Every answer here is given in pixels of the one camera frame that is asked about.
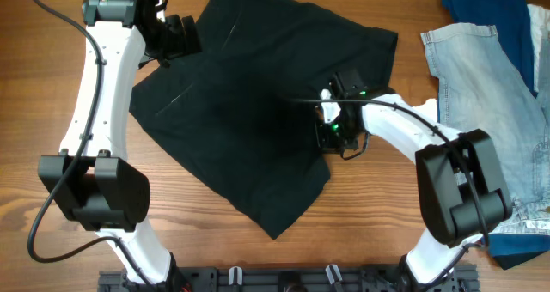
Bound white garment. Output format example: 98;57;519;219
420;4;549;130

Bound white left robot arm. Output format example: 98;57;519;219
38;0;201;291

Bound black metal base rail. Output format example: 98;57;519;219
97;264;480;292

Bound dark blue garment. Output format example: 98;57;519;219
442;0;549;270

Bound light blue denim shorts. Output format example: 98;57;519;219
421;23;549;235

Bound black shorts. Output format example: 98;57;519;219
130;0;398;238

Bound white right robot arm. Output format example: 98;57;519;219
315;88;512;291

